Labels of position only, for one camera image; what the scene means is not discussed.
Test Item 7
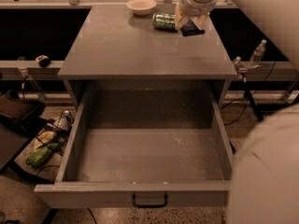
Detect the black tape measure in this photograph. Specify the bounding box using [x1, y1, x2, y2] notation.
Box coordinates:
[36, 55, 51, 68]

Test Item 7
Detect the white paper bowl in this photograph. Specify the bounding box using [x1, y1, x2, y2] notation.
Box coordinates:
[126, 0, 157, 16]

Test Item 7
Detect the grey cabinet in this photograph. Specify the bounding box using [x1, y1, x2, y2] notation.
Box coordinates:
[57, 3, 239, 110]

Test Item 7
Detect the green chip bag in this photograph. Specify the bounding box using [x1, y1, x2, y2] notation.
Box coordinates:
[26, 135, 68, 167]

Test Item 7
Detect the open grey top drawer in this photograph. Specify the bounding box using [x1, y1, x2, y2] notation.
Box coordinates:
[35, 83, 233, 208]

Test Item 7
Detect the black drawer handle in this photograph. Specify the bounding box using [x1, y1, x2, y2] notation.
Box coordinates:
[132, 194, 168, 209]

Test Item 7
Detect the green soda can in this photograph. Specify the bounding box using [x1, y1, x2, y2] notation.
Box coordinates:
[152, 13, 176, 31]

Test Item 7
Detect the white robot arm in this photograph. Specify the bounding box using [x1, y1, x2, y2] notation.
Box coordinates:
[176, 0, 299, 224]

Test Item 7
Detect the clear plastic water bottle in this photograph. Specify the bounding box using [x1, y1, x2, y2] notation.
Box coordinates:
[249, 39, 267, 68]

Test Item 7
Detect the dark brown chair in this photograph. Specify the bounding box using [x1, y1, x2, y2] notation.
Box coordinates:
[0, 90, 46, 171]

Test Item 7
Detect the yellow snack bag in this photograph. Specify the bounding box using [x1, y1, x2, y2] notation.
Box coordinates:
[34, 131, 57, 149]

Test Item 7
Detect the blue rxbar blueberry bar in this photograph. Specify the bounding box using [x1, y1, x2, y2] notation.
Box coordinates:
[180, 20, 205, 36]

